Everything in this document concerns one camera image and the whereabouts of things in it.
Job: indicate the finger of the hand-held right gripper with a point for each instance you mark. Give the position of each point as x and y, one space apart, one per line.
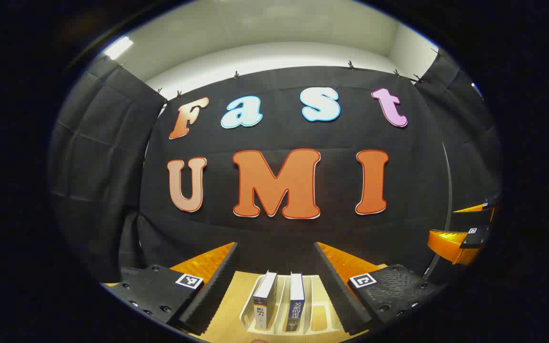
455 245
489 208

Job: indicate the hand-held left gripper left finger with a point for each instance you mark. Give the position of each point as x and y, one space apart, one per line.
212 295

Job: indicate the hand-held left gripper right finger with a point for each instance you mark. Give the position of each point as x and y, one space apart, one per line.
339 295

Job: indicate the white plastic bookshelf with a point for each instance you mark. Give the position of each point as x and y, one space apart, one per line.
313 297

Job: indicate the blue cover book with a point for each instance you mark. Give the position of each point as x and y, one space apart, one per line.
296 300

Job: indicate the grey photo cover book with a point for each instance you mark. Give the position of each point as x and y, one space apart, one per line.
265 300

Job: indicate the ceiling light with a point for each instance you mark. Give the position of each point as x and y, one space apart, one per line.
118 47

